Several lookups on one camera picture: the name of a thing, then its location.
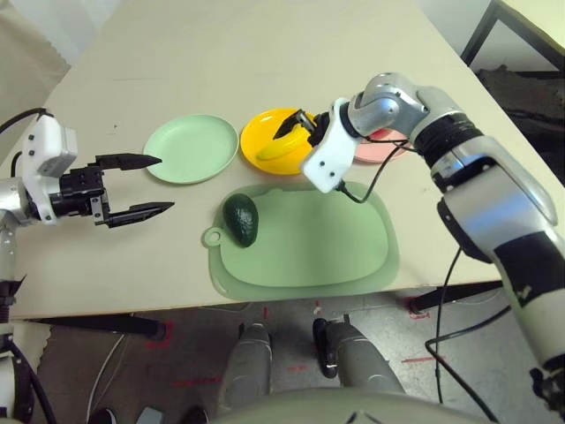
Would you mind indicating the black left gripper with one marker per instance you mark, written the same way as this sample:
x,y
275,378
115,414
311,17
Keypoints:
x,y
81,192

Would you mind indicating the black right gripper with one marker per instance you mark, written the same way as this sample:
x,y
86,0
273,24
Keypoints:
x,y
318,128

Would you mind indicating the yellow toy banana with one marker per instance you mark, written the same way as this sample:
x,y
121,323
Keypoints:
x,y
282,146

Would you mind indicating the dark green toy avocado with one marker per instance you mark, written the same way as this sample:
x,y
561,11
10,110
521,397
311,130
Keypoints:
x,y
242,218

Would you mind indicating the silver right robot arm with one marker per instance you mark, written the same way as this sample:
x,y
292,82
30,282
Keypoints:
x,y
485,185

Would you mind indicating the yellow round plate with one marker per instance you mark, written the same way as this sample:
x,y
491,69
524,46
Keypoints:
x,y
260,132

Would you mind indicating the light green round plate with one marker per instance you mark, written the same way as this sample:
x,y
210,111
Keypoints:
x,y
190,148

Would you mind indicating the pink round plate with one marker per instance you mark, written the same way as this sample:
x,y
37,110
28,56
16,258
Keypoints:
x,y
375,152

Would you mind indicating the green silicone cutting mat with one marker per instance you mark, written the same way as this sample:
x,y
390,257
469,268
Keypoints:
x,y
309,243

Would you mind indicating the black table leg bar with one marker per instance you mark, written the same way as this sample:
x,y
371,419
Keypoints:
x,y
101,324
454,295

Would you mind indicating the beige cloth sheet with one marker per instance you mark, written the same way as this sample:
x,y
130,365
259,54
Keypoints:
x,y
26,57

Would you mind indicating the grey left robot leg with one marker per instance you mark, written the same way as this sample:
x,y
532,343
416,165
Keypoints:
x,y
245,366

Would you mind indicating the grey robot leg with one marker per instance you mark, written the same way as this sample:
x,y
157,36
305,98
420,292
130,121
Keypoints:
x,y
245,366
362,366

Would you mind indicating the black robot foot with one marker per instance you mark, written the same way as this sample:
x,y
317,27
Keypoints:
x,y
324,349

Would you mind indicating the small grey box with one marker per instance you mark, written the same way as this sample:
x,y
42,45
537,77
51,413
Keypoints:
x,y
151,416

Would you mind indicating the dark floor mat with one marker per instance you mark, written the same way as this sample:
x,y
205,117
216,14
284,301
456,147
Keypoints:
x,y
525,115

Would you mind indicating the grey right robot leg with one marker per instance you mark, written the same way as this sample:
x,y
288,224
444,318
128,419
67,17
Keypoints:
x,y
362,366

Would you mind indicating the black framed side table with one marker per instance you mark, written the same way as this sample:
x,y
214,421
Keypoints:
x,y
529,22

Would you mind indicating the grey robot torso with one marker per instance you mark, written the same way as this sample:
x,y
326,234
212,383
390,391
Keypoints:
x,y
353,411

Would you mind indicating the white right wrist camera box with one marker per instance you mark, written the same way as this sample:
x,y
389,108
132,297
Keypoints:
x,y
331,154

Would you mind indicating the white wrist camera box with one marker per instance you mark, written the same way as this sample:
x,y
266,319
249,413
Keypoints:
x,y
331,154
48,141

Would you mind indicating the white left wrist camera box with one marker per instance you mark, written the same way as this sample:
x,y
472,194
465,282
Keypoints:
x,y
48,141

